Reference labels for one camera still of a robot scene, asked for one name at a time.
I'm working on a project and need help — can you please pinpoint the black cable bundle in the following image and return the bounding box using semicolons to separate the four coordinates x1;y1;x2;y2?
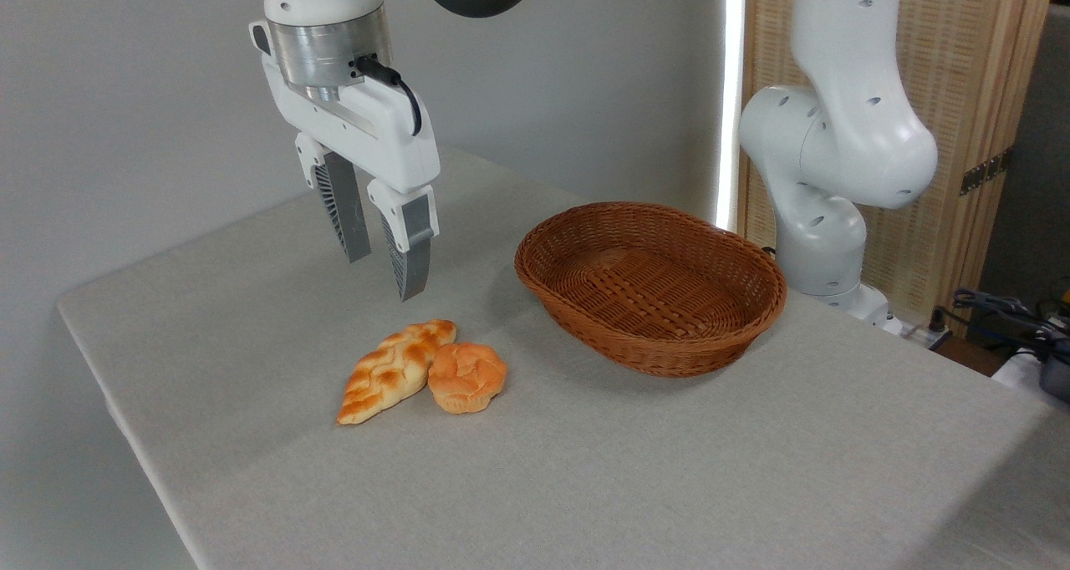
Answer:
951;288;1070;347

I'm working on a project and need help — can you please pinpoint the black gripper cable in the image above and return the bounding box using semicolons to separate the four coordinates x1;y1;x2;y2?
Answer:
351;53;424;136

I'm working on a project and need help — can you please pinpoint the metal screen hinge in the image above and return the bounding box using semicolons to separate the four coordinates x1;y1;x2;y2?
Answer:
960;148;1014;196

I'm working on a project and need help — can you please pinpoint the long braided bread loaf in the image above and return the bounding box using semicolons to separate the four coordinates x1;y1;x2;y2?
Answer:
336;319;458;425

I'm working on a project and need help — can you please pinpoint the round orange bread bun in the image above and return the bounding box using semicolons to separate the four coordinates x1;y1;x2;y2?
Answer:
427;342;508;415

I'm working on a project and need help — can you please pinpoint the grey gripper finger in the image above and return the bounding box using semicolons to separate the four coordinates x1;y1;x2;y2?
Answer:
366;179;438;302
294;133;370;263

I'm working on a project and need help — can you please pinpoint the grey tablecloth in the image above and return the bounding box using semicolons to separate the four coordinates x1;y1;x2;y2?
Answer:
57;144;1070;570

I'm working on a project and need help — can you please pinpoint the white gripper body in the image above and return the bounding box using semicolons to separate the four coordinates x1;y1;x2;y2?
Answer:
261;52;441;193

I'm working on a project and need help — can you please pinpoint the brown oval wicker basket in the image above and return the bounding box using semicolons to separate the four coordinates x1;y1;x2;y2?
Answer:
514;201;787;378

